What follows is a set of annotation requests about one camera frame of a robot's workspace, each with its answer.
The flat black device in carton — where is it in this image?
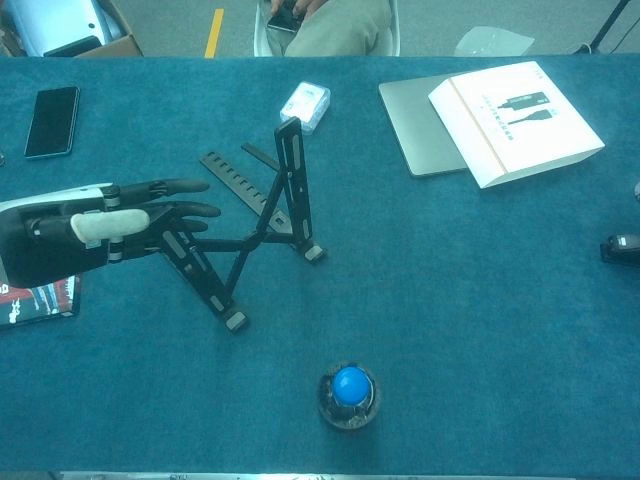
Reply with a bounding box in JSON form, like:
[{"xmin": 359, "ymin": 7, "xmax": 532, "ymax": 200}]
[{"xmin": 42, "ymin": 34, "xmax": 104, "ymax": 59}]

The white cable product box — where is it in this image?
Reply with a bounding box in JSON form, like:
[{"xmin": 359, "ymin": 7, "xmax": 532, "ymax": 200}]
[{"xmin": 427, "ymin": 60, "xmax": 607, "ymax": 190}]

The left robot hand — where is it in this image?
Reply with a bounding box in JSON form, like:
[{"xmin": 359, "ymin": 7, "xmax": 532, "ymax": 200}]
[{"xmin": 0, "ymin": 178, "xmax": 222, "ymax": 290}]

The black folding laptop stand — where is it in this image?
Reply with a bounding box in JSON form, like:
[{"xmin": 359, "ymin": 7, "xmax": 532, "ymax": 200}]
[{"xmin": 157, "ymin": 115, "xmax": 329, "ymax": 334}]

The dark bottle with blue cap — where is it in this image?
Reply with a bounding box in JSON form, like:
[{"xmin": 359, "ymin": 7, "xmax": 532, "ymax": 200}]
[{"xmin": 316, "ymin": 360, "xmax": 382, "ymax": 432}]

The red illustrated book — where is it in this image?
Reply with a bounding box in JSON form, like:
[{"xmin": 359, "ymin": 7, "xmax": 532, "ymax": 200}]
[{"xmin": 0, "ymin": 273, "xmax": 82, "ymax": 327}]

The phone held by person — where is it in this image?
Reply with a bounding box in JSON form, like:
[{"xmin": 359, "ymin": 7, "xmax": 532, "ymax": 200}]
[{"xmin": 266, "ymin": 4, "xmax": 304, "ymax": 34}]

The silver closed laptop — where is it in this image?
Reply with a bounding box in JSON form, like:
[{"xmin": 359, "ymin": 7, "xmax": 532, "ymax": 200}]
[{"xmin": 378, "ymin": 73, "xmax": 471, "ymax": 179}]

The black tripod leg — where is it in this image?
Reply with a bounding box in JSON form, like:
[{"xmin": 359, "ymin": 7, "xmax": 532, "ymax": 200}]
[{"xmin": 591, "ymin": 0, "xmax": 634, "ymax": 46}]

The small clear plastic case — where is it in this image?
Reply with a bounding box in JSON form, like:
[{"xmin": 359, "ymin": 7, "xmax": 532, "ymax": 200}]
[{"xmin": 279, "ymin": 81, "xmax": 332, "ymax": 135}]

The small black device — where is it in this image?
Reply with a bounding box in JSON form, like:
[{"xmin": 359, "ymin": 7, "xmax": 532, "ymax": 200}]
[{"xmin": 599, "ymin": 233, "xmax": 640, "ymax": 267}]

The teal table cloth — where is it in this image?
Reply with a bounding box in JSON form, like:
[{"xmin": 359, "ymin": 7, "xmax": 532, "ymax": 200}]
[{"xmin": 0, "ymin": 55, "xmax": 640, "ymax": 474}]

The brown cardboard box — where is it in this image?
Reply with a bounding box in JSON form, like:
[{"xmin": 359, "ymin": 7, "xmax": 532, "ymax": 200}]
[{"xmin": 0, "ymin": 0, "xmax": 145, "ymax": 59}]

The pale grey flat device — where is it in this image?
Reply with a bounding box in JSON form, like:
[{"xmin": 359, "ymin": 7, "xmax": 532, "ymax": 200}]
[{"xmin": 9, "ymin": 0, "xmax": 114, "ymax": 57}]

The seated person in khaki trousers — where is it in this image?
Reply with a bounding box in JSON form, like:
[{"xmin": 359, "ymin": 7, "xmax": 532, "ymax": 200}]
[{"xmin": 269, "ymin": 0, "xmax": 394, "ymax": 58}]

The black smartphone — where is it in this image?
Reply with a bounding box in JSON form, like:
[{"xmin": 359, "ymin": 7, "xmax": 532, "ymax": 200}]
[{"xmin": 23, "ymin": 85, "xmax": 82, "ymax": 161}]

